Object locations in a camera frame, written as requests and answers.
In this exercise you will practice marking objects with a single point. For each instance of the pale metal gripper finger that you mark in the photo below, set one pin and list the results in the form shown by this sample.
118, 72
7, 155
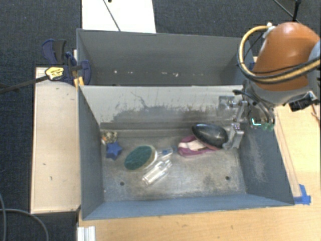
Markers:
225, 103
234, 135

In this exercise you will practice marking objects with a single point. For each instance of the black egg-shaped object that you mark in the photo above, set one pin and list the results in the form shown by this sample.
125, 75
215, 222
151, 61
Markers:
209, 134

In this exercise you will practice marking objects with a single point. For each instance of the purple and white cloth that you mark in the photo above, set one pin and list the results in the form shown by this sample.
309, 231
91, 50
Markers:
191, 148

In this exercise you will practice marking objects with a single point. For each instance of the pale wood board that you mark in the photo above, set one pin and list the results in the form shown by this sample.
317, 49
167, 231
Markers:
56, 147

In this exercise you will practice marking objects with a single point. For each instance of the grey metal bin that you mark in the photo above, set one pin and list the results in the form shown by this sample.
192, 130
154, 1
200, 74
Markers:
175, 184

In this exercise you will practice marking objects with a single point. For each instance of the clear bottle with blue cap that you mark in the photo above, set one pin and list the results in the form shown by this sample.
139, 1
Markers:
165, 152

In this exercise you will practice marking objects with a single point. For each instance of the clear plastic bottle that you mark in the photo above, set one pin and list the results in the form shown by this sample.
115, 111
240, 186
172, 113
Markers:
156, 173

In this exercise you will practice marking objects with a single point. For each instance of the brown and white spotted object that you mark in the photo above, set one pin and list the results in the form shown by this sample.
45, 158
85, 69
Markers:
109, 136

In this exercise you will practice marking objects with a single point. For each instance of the blue star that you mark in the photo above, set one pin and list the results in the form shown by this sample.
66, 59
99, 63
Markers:
113, 150

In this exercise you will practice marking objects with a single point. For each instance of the black cylinder on white bracket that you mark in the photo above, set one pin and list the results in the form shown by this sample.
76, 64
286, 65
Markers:
301, 102

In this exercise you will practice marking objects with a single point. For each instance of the green and yellow round sponge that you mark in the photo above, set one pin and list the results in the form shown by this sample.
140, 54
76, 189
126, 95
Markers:
138, 158

